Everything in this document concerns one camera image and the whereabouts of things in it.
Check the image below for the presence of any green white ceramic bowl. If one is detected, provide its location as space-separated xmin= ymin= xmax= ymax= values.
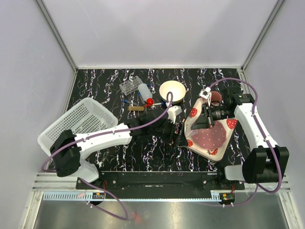
xmin=159 ymin=80 xmax=186 ymax=104

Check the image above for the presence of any wooden test tube clamp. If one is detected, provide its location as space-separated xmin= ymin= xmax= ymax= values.
xmin=179 ymin=119 xmax=185 ymax=135

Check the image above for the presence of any white strawberry pattern tray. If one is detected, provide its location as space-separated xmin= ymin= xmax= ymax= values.
xmin=185 ymin=98 xmax=238 ymax=162

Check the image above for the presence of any left control box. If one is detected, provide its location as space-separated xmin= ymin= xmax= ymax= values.
xmin=92 ymin=192 xmax=105 ymax=200

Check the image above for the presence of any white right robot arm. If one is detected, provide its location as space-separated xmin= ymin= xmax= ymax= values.
xmin=176 ymin=87 xmax=289 ymax=189

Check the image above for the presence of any white wash bottle red cap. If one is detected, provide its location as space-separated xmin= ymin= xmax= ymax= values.
xmin=138 ymin=83 xmax=154 ymax=107

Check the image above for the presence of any pink polka dot dish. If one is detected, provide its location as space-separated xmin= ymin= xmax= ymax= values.
xmin=191 ymin=121 xmax=226 ymax=150

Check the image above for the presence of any tan bristle tube brush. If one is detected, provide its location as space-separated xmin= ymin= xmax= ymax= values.
xmin=128 ymin=106 xmax=151 ymax=112

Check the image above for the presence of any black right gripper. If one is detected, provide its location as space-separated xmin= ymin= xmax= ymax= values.
xmin=191 ymin=103 xmax=235 ymax=130

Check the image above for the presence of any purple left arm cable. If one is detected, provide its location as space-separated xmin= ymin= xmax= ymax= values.
xmin=41 ymin=92 xmax=173 ymax=220

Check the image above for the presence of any white perforated plastic basket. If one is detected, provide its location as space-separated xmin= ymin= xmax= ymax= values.
xmin=37 ymin=97 xmax=118 ymax=156

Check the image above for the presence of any clear plastic funnel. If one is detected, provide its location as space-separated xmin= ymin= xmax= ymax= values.
xmin=188 ymin=125 xmax=198 ymax=137

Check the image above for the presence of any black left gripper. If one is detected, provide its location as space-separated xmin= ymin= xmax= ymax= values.
xmin=149 ymin=118 xmax=188 ymax=147

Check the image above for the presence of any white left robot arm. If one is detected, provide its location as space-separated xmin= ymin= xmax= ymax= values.
xmin=50 ymin=110 xmax=177 ymax=189

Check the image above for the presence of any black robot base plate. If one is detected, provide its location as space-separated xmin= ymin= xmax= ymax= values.
xmin=91 ymin=171 xmax=245 ymax=191

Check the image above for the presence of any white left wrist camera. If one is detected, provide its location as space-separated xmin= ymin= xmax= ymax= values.
xmin=167 ymin=105 xmax=182 ymax=124

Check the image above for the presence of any clear test tube rack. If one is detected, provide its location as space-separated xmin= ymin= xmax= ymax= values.
xmin=119 ymin=76 xmax=143 ymax=95

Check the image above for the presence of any control box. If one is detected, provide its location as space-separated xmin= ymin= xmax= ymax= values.
xmin=220 ymin=193 xmax=235 ymax=205
xmin=92 ymin=192 xmax=105 ymax=200

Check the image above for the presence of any right control box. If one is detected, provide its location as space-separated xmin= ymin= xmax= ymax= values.
xmin=220 ymin=193 xmax=235 ymax=205

